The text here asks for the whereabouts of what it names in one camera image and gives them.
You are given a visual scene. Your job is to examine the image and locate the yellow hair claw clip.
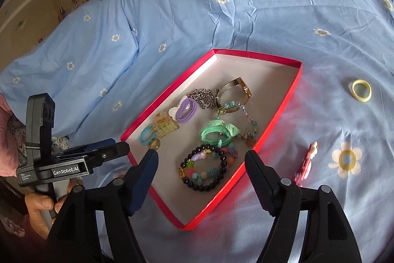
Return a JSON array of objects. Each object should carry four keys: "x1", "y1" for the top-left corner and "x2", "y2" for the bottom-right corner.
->
[{"x1": 153, "y1": 113, "x2": 180, "y2": 138}]

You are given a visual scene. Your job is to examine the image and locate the purple bow hair tie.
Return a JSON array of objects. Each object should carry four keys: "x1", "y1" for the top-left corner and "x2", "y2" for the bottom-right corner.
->
[{"x1": 168, "y1": 96, "x2": 198, "y2": 123}]

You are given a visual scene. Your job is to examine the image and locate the colourful bead bracelet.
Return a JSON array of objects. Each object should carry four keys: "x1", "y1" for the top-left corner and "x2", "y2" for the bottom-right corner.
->
[{"x1": 177, "y1": 141, "x2": 239, "y2": 185}]

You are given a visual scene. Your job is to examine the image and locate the silver chain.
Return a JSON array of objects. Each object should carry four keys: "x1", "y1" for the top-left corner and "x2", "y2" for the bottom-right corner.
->
[{"x1": 188, "y1": 88, "x2": 220, "y2": 110}]

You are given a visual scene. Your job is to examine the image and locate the dark bead bracelet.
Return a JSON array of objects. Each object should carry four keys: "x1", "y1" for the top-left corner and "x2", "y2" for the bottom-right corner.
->
[{"x1": 179, "y1": 143, "x2": 230, "y2": 192}]

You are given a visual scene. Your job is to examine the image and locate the blue hair tie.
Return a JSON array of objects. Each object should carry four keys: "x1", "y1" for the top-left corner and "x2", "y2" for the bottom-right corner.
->
[{"x1": 138, "y1": 124, "x2": 159, "y2": 147}]

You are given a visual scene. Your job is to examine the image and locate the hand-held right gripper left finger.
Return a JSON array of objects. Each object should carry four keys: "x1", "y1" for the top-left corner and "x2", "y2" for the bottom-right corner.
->
[{"x1": 46, "y1": 149, "x2": 159, "y2": 263}]

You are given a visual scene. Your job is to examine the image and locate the person's floral clothing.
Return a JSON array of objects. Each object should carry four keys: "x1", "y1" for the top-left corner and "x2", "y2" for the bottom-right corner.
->
[{"x1": 6, "y1": 117, "x2": 71, "y2": 157}]

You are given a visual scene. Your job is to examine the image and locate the blue floral bedsheet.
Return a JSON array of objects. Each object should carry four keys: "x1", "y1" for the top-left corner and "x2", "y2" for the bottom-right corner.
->
[{"x1": 0, "y1": 0, "x2": 394, "y2": 263}]

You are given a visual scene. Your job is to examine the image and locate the bronze bangle bracelet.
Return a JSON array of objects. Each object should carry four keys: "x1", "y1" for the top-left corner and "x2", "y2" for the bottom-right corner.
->
[{"x1": 214, "y1": 77, "x2": 252, "y2": 112}]

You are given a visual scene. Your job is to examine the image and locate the yellow hair tie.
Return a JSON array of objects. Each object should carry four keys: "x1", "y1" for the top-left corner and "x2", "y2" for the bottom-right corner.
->
[{"x1": 350, "y1": 79, "x2": 372, "y2": 102}]

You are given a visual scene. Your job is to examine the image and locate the green bow hair tie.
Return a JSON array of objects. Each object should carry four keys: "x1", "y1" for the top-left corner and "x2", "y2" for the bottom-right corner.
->
[{"x1": 200, "y1": 118, "x2": 240, "y2": 147}]

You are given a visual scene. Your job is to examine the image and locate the red cardboard box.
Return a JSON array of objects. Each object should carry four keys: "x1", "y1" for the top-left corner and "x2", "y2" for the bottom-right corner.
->
[{"x1": 120, "y1": 49, "x2": 304, "y2": 231}]

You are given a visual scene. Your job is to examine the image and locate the person's left hand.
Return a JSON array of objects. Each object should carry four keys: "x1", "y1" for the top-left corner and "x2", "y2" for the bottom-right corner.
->
[{"x1": 0, "y1": 97, "x2": 77, "y2": 236}]

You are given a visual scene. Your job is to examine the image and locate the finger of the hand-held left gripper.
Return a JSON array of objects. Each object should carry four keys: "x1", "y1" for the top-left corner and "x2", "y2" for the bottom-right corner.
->
[
  {"x1": 66, "y1": 140, "x2": 117, "y2": 156},
  {"x1": 89, "y1": 142, "x2": 130, "y2": 166}
]

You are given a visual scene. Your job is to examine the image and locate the pink hair clip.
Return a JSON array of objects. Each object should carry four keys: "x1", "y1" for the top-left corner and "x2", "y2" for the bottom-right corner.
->
[{"x1": 294, "y1": 142, "x2": 318, "y2": 181}]

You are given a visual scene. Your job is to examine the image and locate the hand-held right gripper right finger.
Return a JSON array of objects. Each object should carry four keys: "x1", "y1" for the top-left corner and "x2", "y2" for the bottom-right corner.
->
[{"x1": 245, "y1": 150, "x2": 362, "y2": 263}]

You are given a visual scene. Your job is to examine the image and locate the crystal bead bracelet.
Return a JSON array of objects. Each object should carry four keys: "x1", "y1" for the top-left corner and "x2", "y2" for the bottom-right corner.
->
[{"x1": 215, "y1": 100, "x2": 260, "y2": 148}]

